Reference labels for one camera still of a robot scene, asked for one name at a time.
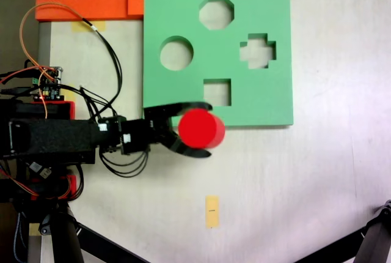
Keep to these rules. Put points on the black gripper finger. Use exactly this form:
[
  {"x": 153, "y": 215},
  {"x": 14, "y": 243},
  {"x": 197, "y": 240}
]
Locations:
[
  {"x": 174, "y": 145},
  {"x": 162, "y": 111}
]

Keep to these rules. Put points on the red cylinder block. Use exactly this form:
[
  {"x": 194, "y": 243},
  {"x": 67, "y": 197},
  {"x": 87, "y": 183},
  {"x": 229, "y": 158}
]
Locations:
[{"x": 198, "y": 128}]

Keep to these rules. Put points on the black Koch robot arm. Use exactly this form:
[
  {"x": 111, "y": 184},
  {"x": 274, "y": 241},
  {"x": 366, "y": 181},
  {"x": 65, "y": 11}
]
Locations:
[{"x": 55, "y": 137}]

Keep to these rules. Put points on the yellow tape with black mark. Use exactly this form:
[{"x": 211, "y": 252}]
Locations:
[{"x": 212, "y": 217}]

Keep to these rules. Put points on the circuit board with connectors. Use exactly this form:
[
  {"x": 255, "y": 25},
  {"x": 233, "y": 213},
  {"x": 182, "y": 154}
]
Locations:
[{"x": 52, "y": 91}]

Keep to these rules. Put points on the green shape sorting board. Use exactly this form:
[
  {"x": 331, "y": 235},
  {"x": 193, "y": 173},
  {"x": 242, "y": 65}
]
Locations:
[{"x": 268, "y": 98}]

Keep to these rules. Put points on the wide yellow tape strip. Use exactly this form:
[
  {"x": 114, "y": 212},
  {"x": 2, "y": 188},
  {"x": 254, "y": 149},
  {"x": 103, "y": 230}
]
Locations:
[{"x": 78, "y": 27}]

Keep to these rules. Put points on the black notched tripod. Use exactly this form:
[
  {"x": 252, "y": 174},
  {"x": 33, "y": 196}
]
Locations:
[{"x": 375, "y": 244}]

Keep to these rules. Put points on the black camera tripod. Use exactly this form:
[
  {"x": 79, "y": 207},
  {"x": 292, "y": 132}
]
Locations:
[{"x": 64, "y": 244}]

